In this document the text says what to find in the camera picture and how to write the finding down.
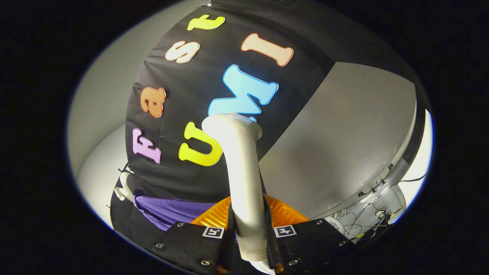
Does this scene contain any white garment steamer head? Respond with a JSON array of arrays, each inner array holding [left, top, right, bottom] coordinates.
[[201, 113, 275, 275]]

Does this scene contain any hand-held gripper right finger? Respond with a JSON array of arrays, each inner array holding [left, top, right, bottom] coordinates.
[[264, 194, 359, 275]]

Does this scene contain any purple jacket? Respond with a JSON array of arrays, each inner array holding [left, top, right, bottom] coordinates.
[[134, 195, 218, 231]]

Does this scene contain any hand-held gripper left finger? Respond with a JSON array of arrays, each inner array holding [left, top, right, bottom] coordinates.
[[147, 196, 235, 275]]

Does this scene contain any grey cabinet with dark top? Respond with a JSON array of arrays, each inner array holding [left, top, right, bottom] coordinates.
[[258, 61, 426, 233]]

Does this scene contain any white clothes hanger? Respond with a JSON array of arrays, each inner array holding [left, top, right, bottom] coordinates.
[[114, 172, 134, 203]]

